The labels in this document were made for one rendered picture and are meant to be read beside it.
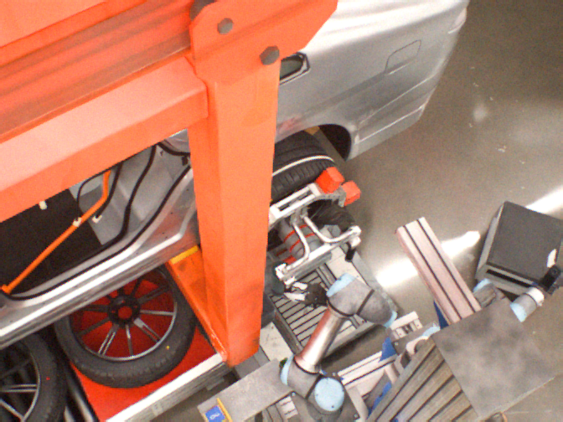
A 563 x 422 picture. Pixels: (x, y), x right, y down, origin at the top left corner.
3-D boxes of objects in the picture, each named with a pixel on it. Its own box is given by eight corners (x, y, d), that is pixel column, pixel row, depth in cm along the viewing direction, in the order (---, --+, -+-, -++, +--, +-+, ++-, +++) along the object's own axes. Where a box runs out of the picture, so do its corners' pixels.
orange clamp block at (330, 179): (323, 180, 344) (335, 167, 339) (333, 193, 341) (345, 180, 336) (313, 182, 339) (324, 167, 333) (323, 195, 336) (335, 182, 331)
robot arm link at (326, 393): (331, 420, 312) (334, 414, 300) (303, 401, 315) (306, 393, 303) (347, 396, 317) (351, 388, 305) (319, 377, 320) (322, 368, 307)
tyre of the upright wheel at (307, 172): (176, 200, 335) (219, 237, 397) (204, 244, 327) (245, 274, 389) (302, 110, 334) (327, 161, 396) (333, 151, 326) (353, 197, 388)
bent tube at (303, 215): (331, 199, 348) (333, 188, 339) (356, 234, 341) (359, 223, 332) (298, 218, 343) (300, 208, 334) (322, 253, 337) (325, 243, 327)
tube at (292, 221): (294, 220, 343) (296, 210, 333) (318, 255, 336) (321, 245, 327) (260, 240, 338) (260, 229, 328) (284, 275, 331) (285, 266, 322)
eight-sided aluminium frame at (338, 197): (330, 218, 388) (343, 165, 339) (338, 229, 386) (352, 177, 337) (236, 272, 374) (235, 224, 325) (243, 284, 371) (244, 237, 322)
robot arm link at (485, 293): (436, 313, 282) (472, 291, 325) (457, 336, 278) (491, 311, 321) (457, 291, 277) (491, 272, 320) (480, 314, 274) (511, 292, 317)
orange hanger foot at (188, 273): (186, 236, 387) (182, 205, 356) (242, 323, 369) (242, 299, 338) (157, 252, 382) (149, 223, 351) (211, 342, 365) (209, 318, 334)
